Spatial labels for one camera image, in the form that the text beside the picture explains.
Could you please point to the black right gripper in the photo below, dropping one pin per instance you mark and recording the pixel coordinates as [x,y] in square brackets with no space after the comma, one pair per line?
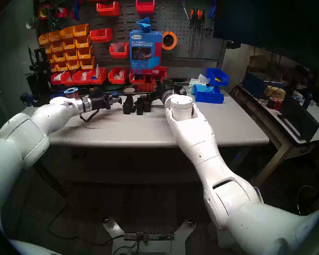
[164,89]

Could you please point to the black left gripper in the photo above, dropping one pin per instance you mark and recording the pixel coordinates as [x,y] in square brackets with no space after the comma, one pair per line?
[101,103]

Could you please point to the blue bar clamp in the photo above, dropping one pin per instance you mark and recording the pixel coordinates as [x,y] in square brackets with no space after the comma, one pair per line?
[115,94]

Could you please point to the black 3D printed piece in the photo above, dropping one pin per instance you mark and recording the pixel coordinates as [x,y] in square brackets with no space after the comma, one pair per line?
[143,105]
[128,105]

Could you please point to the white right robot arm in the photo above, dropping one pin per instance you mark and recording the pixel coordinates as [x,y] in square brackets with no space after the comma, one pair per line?
[202,140]

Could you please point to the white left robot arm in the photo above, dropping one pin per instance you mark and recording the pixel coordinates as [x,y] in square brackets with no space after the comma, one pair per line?
[29,140]

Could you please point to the blue clamp on bench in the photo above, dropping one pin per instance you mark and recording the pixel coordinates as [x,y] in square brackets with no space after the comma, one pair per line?
[57,93]

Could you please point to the blue spring clamp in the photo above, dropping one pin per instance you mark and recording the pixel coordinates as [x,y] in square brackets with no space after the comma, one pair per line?
[214,4]
[211,10]

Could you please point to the black hanging clamp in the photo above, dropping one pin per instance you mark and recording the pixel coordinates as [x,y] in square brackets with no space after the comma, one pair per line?
[53,18]

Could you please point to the upturned red bin stack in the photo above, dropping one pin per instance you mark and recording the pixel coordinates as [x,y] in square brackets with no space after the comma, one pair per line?
[146,87]

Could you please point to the black tape roll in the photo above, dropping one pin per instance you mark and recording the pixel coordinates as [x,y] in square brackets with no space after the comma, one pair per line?
[124,92]

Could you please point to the green cutting mat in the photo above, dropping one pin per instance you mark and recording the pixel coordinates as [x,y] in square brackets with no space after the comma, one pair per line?
[114,87]

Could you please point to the green tissue box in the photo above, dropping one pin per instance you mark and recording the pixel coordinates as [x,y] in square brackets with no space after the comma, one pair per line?
[192,84]

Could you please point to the blue cleaning cloths box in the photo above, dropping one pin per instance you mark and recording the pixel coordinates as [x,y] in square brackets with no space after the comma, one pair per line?
[146,52]

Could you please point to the yellow storage bin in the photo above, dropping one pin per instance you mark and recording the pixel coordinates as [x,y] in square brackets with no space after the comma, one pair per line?
[59,57]
[85,53]
[43,39]
[57,47]
[87,63]
[69,44]
[71,55]
[81,30]
[47,48]
[62,67]
[51,58]
[74,65]
[53,68]
[54,36]
[67,33]
[83,42]

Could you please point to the blue cloth in bin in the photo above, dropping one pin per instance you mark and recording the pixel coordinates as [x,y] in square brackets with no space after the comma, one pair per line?
[206,89]

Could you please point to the blue storage bin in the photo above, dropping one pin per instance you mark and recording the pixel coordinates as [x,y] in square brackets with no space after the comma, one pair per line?
[208,97]
[212,73]

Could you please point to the orange tape reel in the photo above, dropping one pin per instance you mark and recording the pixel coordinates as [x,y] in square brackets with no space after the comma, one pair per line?
[175,40]

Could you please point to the yellow item in bin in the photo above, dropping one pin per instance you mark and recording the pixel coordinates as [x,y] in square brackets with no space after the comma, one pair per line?
[218,78]

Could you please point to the blue cloth in box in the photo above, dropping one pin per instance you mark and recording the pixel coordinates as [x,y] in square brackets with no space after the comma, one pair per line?
[144,24]

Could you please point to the dark louvered bin panel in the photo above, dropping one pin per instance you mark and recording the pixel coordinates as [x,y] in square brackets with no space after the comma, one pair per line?
[127,20]

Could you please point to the grey perforated pegboard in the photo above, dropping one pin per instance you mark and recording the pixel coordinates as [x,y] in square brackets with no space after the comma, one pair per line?
[172,15]

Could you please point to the metal peg hook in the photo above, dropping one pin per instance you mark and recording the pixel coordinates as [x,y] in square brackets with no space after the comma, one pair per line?
[208,31]

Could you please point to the black equipment stand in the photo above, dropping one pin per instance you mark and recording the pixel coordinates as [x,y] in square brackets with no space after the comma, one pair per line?
[38,79]

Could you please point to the orange black screwdriver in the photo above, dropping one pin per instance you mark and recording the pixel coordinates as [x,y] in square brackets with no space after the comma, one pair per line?
[202,16]
[192,15]
[198,15]

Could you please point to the blue bench vise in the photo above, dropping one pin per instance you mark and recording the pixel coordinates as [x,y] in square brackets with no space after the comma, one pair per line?
[27,97]

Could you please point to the dark blue equipment box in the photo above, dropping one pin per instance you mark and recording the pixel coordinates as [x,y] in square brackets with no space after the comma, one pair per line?
[255,81]

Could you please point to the blue hanging hand tool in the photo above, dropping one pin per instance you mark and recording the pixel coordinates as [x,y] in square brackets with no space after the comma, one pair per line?
[75,7]

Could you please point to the red white hanging item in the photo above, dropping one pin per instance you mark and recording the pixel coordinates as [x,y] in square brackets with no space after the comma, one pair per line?
[61,12]

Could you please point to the red and yellow tape roll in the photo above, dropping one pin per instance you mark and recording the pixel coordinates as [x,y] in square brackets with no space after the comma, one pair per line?
[43,12]

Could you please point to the small cardboard box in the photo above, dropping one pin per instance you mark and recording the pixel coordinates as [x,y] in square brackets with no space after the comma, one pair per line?
[275,92]

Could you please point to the black caster knob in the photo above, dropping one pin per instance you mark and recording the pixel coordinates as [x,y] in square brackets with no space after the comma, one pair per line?
[105,219]
[191,222]

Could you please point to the large black monitor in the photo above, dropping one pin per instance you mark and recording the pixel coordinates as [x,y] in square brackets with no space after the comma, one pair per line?
[268,18]

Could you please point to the black power strip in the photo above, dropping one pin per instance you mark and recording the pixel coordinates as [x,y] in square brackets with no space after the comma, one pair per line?
[148,236]

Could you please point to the black tilted screen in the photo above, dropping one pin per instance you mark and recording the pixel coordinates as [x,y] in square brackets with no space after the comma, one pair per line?
[297,116]

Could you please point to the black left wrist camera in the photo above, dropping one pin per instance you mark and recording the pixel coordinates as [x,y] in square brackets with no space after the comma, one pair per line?
[98,93]

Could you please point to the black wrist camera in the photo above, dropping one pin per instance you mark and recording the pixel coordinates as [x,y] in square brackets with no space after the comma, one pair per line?
[98,93]
[176,86]

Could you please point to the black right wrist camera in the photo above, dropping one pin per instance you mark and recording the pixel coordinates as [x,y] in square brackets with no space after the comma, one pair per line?
[176,86]

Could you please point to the black monitor mount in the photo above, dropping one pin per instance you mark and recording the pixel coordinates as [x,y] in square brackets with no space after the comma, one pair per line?
[232,44]

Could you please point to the grey duct tape roll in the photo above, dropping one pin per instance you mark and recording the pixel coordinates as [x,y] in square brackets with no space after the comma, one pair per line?
[35,21]

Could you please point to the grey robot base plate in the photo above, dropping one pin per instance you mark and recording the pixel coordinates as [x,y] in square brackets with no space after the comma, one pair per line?
[162,247]

